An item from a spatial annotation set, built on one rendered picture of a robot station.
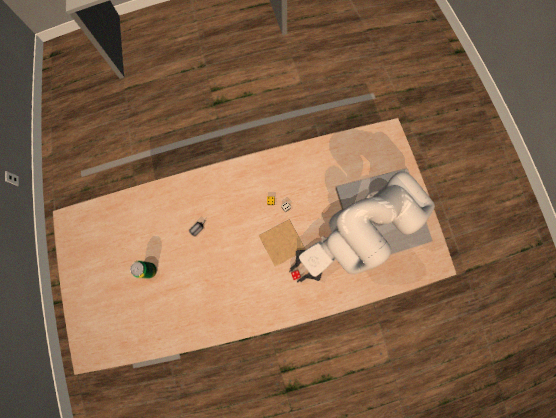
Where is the tan square mat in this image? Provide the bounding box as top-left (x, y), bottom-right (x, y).
top-left (259, 219), bottom-right (306, 266)

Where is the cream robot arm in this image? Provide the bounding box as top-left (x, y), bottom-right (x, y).
top-left (321, 171), bottom-right (435, 274)

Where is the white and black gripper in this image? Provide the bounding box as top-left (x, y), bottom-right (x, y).
top-left (289, 241), bottom-right (335, 283)

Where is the green drink can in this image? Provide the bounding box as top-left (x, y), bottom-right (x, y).
top-left (130, 261), bottom-right (157, 278)

